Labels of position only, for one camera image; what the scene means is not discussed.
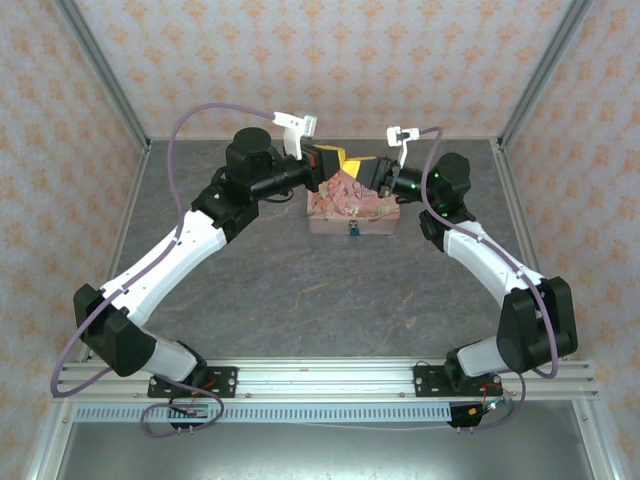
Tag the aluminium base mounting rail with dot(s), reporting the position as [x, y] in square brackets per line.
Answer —
[325, 380]

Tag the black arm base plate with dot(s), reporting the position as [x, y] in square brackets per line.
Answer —
[225, 382]
[430, 382]

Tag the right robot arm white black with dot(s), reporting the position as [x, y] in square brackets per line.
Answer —
[492, 260]

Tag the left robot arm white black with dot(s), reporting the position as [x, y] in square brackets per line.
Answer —
[165, 265]

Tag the decorated pink wooden box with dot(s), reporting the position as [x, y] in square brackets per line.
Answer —
[340, 206]

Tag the aluminium table side rail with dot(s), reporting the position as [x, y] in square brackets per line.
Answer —
[520, 220]
[127, 210]

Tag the aluminium frame post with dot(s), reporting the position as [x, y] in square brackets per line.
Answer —
[545, 75]
[102, 75]

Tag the small blue padlock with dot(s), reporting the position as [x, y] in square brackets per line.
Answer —
[354, 231]

